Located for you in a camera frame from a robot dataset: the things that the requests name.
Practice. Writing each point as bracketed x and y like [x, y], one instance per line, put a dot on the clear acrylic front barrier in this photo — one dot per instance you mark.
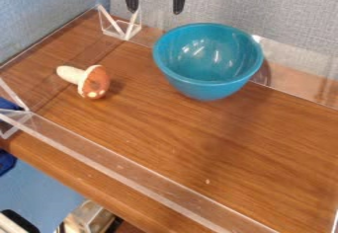
[191, 204]

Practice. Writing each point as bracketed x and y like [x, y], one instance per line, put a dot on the metallic object under table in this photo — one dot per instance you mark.
[89, 218]

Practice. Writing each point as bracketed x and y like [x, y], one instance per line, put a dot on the blue bowl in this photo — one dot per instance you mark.
[207, 59]

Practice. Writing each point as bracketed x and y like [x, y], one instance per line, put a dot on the clear acrylic left corner bracket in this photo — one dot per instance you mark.
[14, 113]

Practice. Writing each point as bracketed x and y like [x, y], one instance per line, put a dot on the clear acrylic back barrier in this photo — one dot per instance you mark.
[292, 70]

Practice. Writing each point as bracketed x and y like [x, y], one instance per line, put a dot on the brown and white toy mushroom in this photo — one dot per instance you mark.
[90, 81]

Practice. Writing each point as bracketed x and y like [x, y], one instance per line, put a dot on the black white object bottom left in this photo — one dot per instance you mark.
[20, 221]

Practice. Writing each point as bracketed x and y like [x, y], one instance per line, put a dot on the clear acrylic corner bracket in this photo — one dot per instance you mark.
[14, 113]
[118, 28]

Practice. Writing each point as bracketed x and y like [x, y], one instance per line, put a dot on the clear acrylic barrier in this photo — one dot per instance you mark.
[191, 204]
[292, 70]

